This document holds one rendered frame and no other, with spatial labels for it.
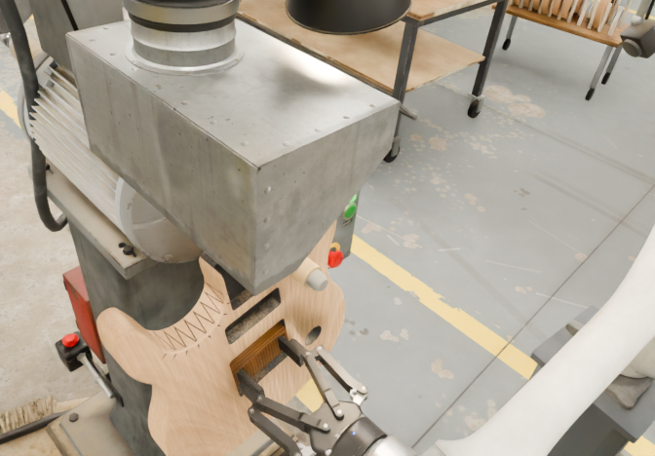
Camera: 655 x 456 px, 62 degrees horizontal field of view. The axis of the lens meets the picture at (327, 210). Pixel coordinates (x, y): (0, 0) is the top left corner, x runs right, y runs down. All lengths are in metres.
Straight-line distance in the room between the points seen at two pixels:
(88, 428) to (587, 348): 1.39
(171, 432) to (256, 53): 0.49
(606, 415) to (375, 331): 1.09
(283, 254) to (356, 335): 1.78
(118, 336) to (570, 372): 0.46
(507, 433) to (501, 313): 1.97
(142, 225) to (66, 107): 0.25
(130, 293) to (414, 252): 1.78
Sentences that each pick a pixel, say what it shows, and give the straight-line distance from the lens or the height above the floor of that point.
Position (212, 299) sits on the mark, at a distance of 0.70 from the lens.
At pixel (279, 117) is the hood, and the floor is 1.53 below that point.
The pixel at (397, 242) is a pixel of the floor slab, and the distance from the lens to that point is 2.69.
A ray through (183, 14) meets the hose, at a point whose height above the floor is 1.58.
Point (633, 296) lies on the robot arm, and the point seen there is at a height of 1.30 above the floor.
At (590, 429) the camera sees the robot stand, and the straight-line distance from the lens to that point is 1.52.
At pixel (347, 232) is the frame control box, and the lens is 1.15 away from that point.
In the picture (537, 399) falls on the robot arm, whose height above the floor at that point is 1.31.
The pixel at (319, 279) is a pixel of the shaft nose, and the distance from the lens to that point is 0.69.
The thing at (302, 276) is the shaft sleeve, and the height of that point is 1.26.
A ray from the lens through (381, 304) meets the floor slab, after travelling 2.39.
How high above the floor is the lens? 1.76
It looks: 39 degrees down
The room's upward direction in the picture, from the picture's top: 7 degrees clockwise
